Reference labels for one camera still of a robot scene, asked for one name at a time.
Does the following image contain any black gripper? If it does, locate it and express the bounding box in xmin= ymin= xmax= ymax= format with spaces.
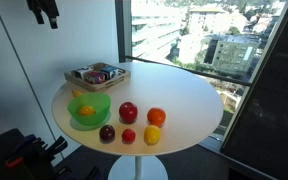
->
xmin=26 ymin=0 xmax=60 ymax=30

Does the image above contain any red apple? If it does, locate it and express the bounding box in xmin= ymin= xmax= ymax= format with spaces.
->
xmin=118 ymin=101 xmax=139 ymax=125

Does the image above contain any green plastic bowl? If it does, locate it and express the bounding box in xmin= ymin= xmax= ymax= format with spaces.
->
xmin=67 ymin=92 xmax=112 ymax=127

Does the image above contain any white black soft cube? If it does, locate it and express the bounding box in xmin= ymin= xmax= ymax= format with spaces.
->
xmin=74 ymin=66 xmax=93 ymax=80

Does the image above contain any black window mullion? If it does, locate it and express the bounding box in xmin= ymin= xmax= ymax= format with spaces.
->
xmin=114 ymin=0 xmax=133 ymax=63

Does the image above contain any purple red soft cube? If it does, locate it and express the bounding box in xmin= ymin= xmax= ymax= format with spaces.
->
xmin=84 ymin=70 xmax=107 ymax=85

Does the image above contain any yellow banana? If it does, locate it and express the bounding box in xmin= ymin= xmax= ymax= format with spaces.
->
xmin=71 ymin=89 xmax=84 ymax=98

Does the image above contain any blue soft cube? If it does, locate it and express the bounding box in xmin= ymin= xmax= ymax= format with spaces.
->
xmin=100 ymin=65 xmax=119 ymax=80

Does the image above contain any wooden tray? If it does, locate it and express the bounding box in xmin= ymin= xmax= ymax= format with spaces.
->
xmin=63 ymin=62 xmax=132 ymax=93

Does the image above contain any small yellow orange fruit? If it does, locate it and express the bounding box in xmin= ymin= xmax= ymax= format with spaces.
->
xmin=78 ymin=105 xmax=96 ymax=117

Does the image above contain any dark purple plum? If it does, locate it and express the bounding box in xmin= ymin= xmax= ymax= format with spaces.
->
xmin=99 ymin=124 xmax=116 ymax=143

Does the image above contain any black tool rack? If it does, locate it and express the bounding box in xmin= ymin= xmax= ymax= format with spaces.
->
xmin=0 ymin=128 xmax=102 ymax=180

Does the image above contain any small red fruit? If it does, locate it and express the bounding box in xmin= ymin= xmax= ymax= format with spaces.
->
xmin=121 ymin=128 xmax=137 ymax=144

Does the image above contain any yellow lemon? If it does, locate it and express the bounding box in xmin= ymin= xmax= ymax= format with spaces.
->
xmin=143 ymin=124 xmax=161 ymax=146

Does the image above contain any black window railing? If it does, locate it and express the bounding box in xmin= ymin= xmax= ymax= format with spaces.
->
xmin=125 ymin=55 xmax=252 ymax=87

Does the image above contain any white table pedestal base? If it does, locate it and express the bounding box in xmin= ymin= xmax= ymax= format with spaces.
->
xmin=107 ymin=154 xmax=169 ymax=180

